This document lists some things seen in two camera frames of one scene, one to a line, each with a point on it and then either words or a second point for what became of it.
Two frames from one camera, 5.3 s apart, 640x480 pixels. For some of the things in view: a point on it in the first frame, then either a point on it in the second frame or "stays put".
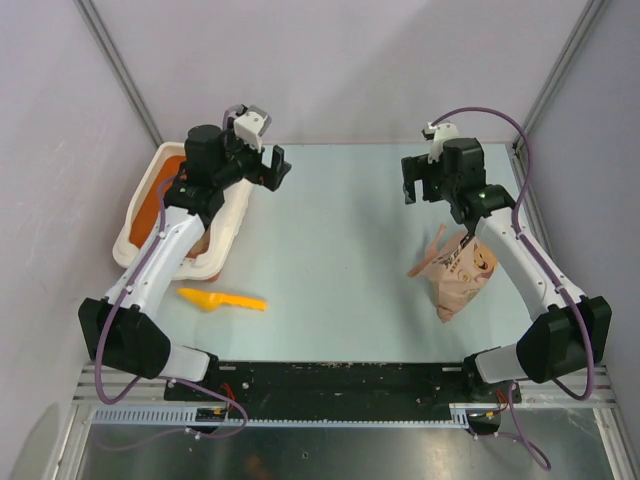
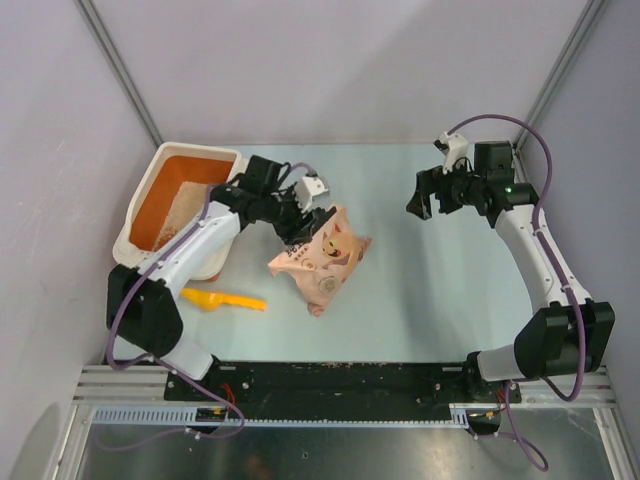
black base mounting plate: [267, 385] stays put
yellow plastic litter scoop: [207, 301] stays put
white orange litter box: [205, 260] stays put
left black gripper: [271, 177] -> [296, 229]
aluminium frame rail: [594, 388] stays put
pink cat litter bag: [457, 271] -> [316, 266]
